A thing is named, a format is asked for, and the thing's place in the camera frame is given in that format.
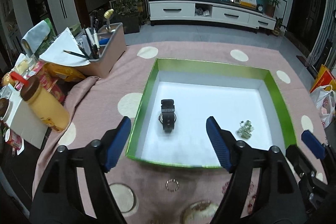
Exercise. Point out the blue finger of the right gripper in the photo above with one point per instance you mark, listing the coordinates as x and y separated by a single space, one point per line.
313 144

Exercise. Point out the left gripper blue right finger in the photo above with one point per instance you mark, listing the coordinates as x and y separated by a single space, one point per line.
217 139

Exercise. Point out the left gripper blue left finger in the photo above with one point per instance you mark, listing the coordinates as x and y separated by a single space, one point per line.
114 142

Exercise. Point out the cream white wrist watch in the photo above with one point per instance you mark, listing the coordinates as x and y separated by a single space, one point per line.
200 212

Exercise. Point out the small green bead jewelry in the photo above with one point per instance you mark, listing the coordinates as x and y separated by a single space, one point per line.
245 130

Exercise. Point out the green cardboard box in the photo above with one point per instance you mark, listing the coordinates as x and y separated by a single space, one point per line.
200 89

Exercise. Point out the white plastic shopping bag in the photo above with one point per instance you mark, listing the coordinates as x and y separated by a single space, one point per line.
324 99

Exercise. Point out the black smart watch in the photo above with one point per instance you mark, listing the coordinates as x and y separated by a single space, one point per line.
167 116

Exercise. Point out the yellow bottle brown cap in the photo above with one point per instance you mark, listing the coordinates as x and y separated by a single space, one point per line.
46 107

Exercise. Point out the yellow snack bag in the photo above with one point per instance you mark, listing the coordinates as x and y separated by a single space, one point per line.
67 74

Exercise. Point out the white cardboard box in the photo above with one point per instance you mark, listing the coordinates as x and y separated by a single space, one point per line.
21 119

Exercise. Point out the pink desk organizer bin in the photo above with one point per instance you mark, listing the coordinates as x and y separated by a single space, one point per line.
110 52

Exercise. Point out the white paper sheet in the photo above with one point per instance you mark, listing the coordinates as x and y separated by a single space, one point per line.
65 51

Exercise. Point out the white tv cabinet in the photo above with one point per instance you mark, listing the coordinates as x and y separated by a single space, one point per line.
201 11

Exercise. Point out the grey folded cloth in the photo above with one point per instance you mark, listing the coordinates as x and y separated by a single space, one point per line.
34 37

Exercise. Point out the yellow white box on cabinet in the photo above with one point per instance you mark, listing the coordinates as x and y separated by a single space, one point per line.
249 3

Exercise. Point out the potted green plant left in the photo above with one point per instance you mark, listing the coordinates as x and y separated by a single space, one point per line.
130 13

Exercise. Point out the potted plant right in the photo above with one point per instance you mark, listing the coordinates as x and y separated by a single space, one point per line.
271 7

